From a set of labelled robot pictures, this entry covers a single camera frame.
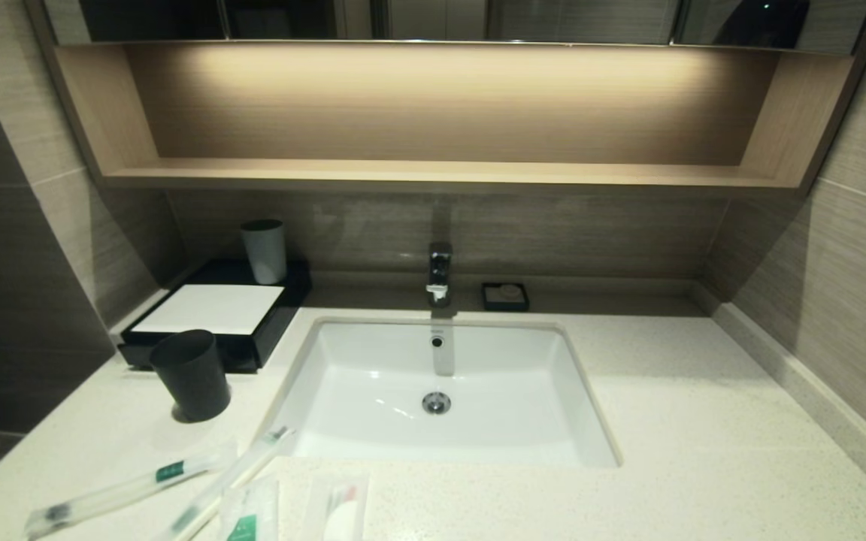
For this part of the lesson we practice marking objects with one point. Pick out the black amenity box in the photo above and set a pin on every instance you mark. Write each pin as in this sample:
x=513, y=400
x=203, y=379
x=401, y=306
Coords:
x=290, y=297

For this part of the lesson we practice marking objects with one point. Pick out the white cup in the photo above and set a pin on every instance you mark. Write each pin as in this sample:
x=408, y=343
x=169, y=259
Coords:
x=265, y=252

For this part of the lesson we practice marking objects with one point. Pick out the black soap dish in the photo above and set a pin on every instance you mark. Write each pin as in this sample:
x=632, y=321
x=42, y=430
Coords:
x=489, y=300

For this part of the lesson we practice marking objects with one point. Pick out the clear packet with red item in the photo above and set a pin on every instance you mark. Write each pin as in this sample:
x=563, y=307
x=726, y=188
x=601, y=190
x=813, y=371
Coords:
x=339, y=511

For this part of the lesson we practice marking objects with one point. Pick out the chrome sink drain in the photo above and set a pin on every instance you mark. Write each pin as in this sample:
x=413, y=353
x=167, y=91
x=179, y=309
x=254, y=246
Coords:
x=437, y=403

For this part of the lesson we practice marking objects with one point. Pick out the clear sachet with green print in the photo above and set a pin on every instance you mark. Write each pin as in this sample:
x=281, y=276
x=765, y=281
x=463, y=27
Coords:
x=249, y=518

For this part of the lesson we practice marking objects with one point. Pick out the wooden wall shelf niche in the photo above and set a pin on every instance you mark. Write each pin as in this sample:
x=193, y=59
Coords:
x=440, y=173

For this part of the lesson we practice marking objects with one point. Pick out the white sink basin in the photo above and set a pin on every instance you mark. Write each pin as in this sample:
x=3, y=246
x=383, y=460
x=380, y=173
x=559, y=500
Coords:
x=373, y=391

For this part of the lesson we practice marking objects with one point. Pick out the round soap bar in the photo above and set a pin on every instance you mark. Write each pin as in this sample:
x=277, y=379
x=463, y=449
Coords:
x=509, y=291

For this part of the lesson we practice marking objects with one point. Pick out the chrome faucet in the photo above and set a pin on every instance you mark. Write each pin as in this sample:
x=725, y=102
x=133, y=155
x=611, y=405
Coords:
x=439, y=270

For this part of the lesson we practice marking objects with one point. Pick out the toothbrush with green label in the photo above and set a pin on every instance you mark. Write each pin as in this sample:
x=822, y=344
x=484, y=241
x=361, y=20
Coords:
x=170, y=471

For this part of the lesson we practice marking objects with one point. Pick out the mirror cabinet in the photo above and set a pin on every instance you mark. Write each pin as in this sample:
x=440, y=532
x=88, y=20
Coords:
x=553, y=19

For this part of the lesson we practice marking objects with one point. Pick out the black cup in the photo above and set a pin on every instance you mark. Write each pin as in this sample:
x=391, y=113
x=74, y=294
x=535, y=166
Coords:
x=192, y=376

